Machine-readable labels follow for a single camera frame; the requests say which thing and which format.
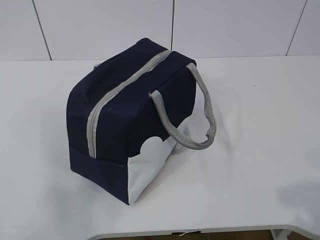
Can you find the navy blue lunch bag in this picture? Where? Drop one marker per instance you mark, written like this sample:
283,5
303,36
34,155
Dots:
126,116

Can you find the white table leg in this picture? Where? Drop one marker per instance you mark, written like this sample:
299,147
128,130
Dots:
280,234

